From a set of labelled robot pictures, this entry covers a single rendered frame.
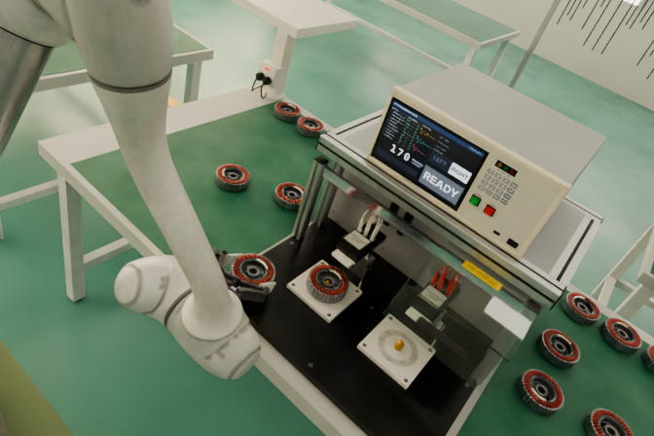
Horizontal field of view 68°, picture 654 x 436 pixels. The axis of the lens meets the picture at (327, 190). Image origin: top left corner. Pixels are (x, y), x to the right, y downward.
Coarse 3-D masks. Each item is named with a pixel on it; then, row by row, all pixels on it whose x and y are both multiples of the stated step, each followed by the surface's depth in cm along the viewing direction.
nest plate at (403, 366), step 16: (384, 320) 128; (368, 336) 123; (384, 336) 124; (400, 336) 126; (368, 352) 119; (384, 352) 120; (400, 352) 121; (416, 352) 123; (384, 368) 117; (400, 368) 118; (416, 368) 119; (400, 384) 116
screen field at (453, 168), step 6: (432, 156) 113; (438, 156) 112; (432, 162) 113; (438, 162) 112; (444, 162) 111; (450, 162) 110; (444, 168) 112; (450, 168) 111; (456, 168) 110; (462, 168) 109; (456, 174) 110; (462, 174) 109; (468, 174) 109; (462, 180) 110
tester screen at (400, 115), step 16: (400, 112) 114; (384, 128) 118; (400, 128) 115; (416, 128) 113; (432, 128) 110; (384, 144) 120; (400, 144) 117; (416, 144) 114; (432, 144) 112; (448, 144) 109; (464, 144) 107; (384, 160) 121; (400, 160) 118; (416, 160) 116; (464, 160) 108; (480, 160) 106; (416, 176) 117; (448, 176) 112; (432, 192) 116
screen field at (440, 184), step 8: (424, 168) 115; (432, 168) 114; (424, 176) 116; (432, 176) 114; (440, 176) 113; (424, 184) 116; (432, 184) 115; (440, 184) 114; (448, 184) 113; (456, 184) 111; (440, 192) 115; (448, 192) 113; (456, 192) 112; (456, 200) 113
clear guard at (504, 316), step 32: (448, 256) 111; (416, 288) 100; (448, 288) 102; (480, 288) 105; (512, 288) 108; (416, 320) 98; (448, 320) 96; (480, 320) 97; (512, 320) 100; (448, 352) 94; (480, 352) 93; (512, 352) 93; (480, 384) 91
